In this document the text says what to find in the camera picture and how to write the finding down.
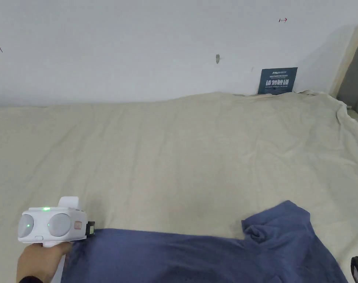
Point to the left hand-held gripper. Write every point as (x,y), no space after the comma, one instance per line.
(58,225)

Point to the dark blue shirt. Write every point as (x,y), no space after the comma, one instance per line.
(196,259)

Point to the person's left hand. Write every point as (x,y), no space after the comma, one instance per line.
(37,262)

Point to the bed with beige sheet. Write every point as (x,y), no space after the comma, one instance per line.
(167,153)

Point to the dark blue sign card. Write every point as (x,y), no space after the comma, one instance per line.
(277,81)

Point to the grey padded headboard, wooden frame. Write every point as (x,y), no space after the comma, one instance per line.
(355,76)

